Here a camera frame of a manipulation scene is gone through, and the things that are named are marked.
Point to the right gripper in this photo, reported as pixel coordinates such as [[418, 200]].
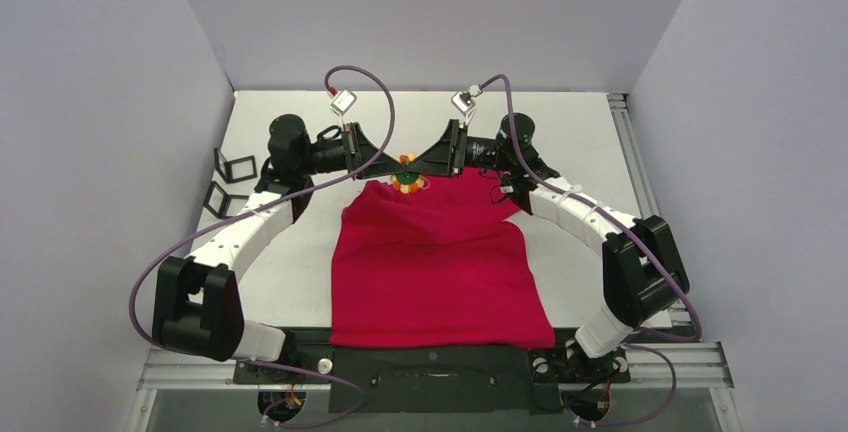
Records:
[[454, 147]]

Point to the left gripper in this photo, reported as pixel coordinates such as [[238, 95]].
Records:
[[363, 149]]

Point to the orange yellow pompom brooch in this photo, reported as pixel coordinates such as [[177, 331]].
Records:
[[405, 181]]

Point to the red t-shirt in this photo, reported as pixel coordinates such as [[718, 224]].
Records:
[[441, 266]]

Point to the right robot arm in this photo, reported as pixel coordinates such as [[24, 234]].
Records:
[[642, 271]]

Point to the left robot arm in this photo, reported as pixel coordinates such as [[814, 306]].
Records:
[[197, 307]]

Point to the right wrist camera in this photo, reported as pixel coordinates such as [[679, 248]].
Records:
[[464, 102]]

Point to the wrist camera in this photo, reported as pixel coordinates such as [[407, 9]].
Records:
[[342, 101], [464, 102]]

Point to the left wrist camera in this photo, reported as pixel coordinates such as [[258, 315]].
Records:
[[342, 101]]

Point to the black frame stand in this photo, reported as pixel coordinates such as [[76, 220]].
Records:
[[221, 204], [236, 170]]

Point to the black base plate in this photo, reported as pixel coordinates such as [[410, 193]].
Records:
[[440, 379]]

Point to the aluminium front rail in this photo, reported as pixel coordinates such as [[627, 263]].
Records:
[[701, 366]]

